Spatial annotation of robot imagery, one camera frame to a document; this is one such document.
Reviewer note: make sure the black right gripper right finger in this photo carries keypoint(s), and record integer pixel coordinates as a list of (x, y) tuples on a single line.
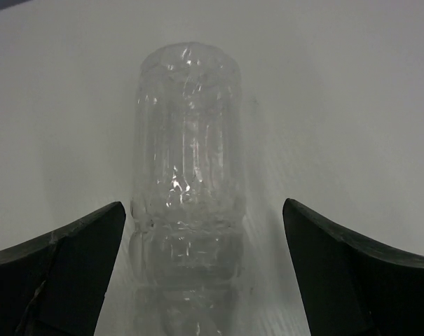
[(351, 284)]

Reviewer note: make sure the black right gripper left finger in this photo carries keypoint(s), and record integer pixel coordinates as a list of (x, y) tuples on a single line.
[(55, 284)]

